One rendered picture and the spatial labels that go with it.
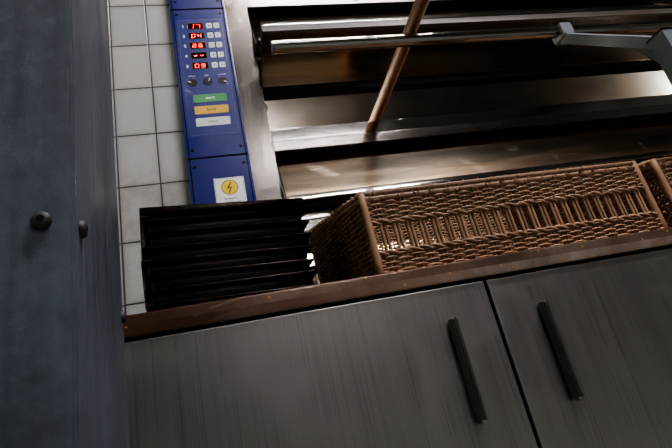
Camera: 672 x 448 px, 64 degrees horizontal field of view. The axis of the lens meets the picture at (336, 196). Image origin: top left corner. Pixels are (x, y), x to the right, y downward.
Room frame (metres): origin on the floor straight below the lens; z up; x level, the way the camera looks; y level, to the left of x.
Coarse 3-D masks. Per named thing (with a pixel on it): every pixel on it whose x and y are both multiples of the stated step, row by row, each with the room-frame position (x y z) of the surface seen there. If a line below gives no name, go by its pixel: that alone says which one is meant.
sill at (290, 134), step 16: (656, 96) 1.61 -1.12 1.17; (480, 112) 1.44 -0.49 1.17; (496, 112) 1.45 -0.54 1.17; (512, 112) 1.47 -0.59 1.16; (528, 112) 1.48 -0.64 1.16; (544, 112) 1.50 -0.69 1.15; (560, 112) 1.51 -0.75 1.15; (576, 112) 1.53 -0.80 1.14; (304, 128) 1.30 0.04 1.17; (320, 128) 1.31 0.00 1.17; (336, 128) 1.32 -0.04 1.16; (352, 128) 1.33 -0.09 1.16; (368, 128) 1.35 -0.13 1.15; (384, 128) 1.36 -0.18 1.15; (400, 128) 1.37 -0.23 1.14; (416, 128) 1.39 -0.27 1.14
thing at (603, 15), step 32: (288, 32) 1.16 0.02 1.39; (320, 32) 1.18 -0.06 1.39; (352, 32) 1.21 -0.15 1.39; (384, 32) 1.24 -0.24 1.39; (416, 32) 1.28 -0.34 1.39; (288, 64) 1.26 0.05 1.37; (320, 64) 1.29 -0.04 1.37; (352, 64) 1.33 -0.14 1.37; (384, 64) 1.36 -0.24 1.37; (416, 64) 1.40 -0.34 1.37; (448, 64) 1.43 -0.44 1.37; (480, 64) 1.47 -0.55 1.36; (512, 64) 1.51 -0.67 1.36; (544, 64) 1.56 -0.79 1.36; (576, 64) 1.60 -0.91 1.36
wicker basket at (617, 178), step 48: (384, 192) 0.81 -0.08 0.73; (432, 192) 0.83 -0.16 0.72; (480, 192) 0.86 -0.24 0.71; (528, 192) 0.89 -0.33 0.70; (576, 192) 0.91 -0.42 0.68; (624, 192) 0.94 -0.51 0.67; (336, 240) 1.00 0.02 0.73; (384, 240) 0.81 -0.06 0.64; (432, 240) 1.31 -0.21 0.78; (480, 240) 0.85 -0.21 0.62; (528, 240) 0.88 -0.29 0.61; (576, 240) 0.90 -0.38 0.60
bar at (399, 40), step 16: (432, 32) 1.00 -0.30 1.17; (448, 32) 1.01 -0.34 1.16; (464, 32) 1.02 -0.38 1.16; (480, 32) 1.03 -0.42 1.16; (496, 32) 1.04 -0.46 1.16; (512, 32) 1.06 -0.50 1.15; (528, 32) 1.07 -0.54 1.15; (544, 32) 1.08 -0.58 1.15; (560, 32) 1.09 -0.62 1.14; (576, 32) 1.11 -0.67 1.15; (592, 32) 1.12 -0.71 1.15; (608, 32) 1.14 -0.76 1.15; (624, 32) 1.15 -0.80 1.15; (640, 32) 1.17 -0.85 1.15; (656, 32) 0.88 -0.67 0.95; (272, 48) 0.91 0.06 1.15; (288, 48) 0.92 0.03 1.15; (304, 48) 0.93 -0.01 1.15; (320, 48) 0.94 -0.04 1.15; (336, 48) 0.95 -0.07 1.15; (352, 48) 0.97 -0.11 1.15; (368, 48) 0.98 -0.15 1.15; (640, 48) 0.94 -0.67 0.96; (656, 48) 0.90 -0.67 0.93
